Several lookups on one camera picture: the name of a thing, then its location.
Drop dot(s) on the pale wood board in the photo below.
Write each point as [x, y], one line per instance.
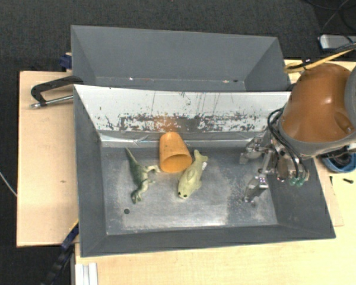
[47, 159]

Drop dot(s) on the blue tape roll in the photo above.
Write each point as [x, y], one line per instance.
[351, 163]

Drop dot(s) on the grey metal bin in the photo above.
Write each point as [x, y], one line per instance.
[178, 218]

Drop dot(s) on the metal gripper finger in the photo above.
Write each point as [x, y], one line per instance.
[256, 186]
[255, 148]

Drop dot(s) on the pale green toy fish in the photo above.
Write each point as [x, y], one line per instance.
[191, 177]

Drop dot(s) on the orange plastic cup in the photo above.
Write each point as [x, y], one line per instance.
[173, 153]

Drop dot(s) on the green toy dinosaur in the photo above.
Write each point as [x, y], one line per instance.
[140, 175]

